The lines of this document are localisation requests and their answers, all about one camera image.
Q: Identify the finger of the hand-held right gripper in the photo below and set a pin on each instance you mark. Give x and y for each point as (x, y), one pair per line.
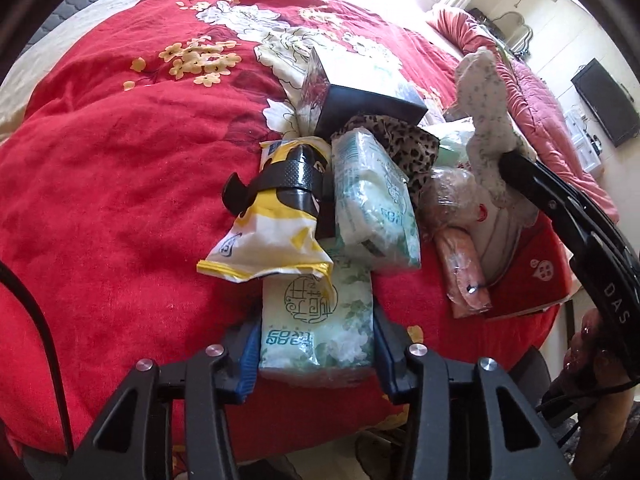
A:
(545, 185)

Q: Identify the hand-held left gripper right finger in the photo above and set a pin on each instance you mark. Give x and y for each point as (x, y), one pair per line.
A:
(387, 360)

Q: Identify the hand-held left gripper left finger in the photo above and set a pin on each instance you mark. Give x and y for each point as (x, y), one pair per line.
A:
(247, 362)

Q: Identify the green floral tissue packet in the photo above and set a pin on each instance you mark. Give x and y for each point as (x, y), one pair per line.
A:
(320, 330)
(375, 200)

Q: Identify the clear plastic bag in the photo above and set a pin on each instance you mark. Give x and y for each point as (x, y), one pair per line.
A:
(450, 195)

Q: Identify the yellow and white packet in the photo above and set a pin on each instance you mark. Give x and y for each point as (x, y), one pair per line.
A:
(270, 240)

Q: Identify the leopard print cloth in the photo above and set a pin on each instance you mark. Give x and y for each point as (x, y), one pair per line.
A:
(412, 145)

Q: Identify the person's right forearm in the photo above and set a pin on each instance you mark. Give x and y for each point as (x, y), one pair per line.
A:
(612, 440)

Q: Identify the person's right hand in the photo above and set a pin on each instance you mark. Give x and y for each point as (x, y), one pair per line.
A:
(582, 355)

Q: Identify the white drawer cabinet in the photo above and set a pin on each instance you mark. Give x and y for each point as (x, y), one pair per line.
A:
(585, 145)

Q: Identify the pink quilt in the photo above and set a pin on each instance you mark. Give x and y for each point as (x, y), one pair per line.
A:
(540, 105)

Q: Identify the pale green packet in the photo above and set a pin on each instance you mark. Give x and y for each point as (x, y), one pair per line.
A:
(452, 147)

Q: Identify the black television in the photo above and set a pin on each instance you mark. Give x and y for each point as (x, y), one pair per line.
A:
(605, 105)

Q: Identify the pink wrapped packet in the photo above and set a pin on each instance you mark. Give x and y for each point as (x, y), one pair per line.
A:
(462, 272)

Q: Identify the black box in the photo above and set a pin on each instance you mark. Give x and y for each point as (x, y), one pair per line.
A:
(367, 107)

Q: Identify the black textured clip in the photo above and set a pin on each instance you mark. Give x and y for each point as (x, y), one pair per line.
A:
(290, 172)

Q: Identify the red floral blanket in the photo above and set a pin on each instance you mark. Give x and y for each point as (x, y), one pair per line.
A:
(125, 185)

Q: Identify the beige bed sheet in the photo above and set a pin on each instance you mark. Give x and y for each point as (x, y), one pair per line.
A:
(60, 30)

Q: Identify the curved metal frame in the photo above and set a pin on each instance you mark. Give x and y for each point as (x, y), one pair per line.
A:
(517, 27)

